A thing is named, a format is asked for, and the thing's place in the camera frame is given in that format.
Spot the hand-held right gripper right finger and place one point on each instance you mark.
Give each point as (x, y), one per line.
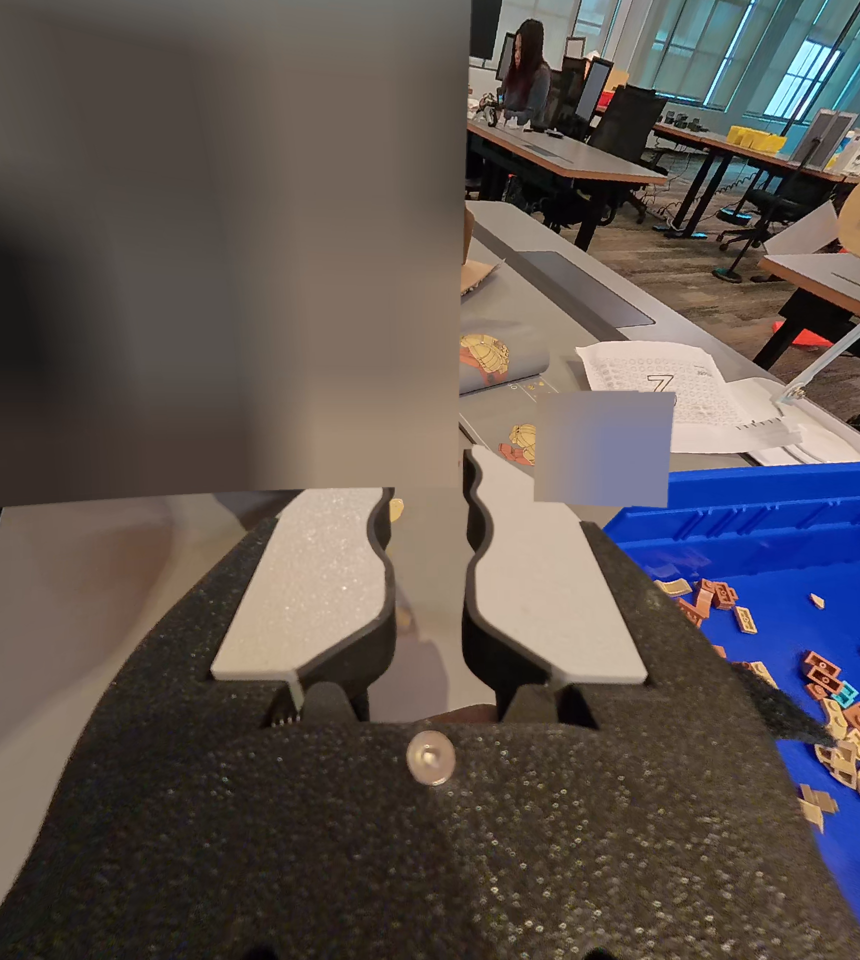
(550, 607)

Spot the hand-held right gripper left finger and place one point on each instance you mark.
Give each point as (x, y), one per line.
(310, 592)

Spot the long desk with wooden edge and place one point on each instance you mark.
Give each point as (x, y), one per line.
(572, 157)

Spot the tan wedge brick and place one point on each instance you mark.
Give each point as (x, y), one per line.
(397, 511)

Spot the blue plastic storage bin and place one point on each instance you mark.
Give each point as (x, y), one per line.
(775, 540)

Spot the white printed paper sheet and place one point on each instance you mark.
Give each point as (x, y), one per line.
(700, 420)

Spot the grey instruction booklet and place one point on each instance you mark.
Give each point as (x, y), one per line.
(497, 360)

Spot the group of small loose bricks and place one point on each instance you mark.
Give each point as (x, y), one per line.
(857, 735)

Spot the open cardboard set box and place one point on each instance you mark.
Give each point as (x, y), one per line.
(479, 270)

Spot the orange traffic cone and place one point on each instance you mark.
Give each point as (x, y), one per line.
(805, 336)

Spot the clear acrylic board stand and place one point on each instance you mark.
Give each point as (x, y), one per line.
(835, 352)

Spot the black office chair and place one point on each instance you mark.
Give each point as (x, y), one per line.
(629, 124)
(760, 217)

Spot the white card sheet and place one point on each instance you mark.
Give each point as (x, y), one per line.
(805, 232)

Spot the row of yellow bins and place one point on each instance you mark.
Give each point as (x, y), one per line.
(756, 140)

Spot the silver monitor back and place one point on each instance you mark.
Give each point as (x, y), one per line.
(824, 139)

